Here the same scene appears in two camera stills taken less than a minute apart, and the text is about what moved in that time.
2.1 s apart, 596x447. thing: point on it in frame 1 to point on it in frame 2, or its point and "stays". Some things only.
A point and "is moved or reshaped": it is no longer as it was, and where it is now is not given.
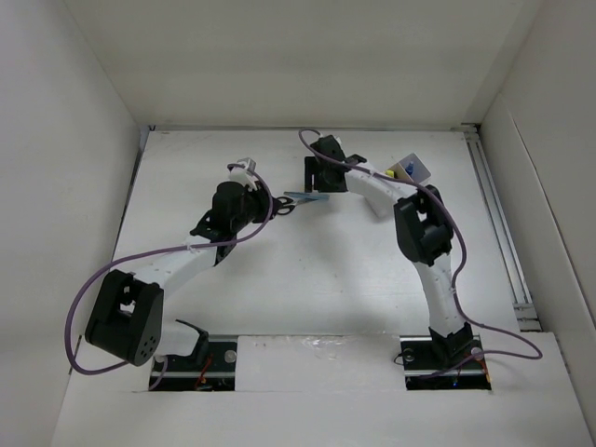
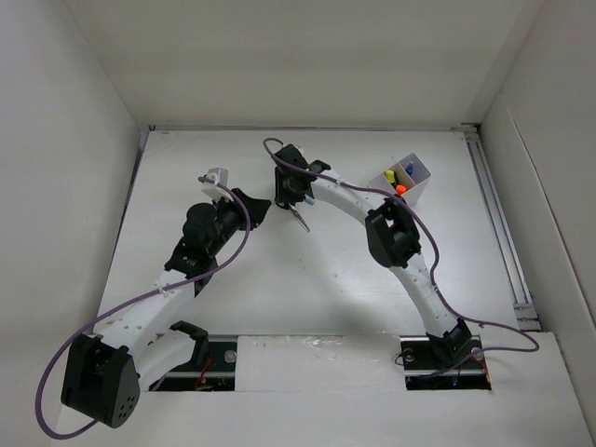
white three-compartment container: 412,169 stays
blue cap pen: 410,168 stays
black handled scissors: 288,204 is moved or reshaped
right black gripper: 312,168 to 281,195
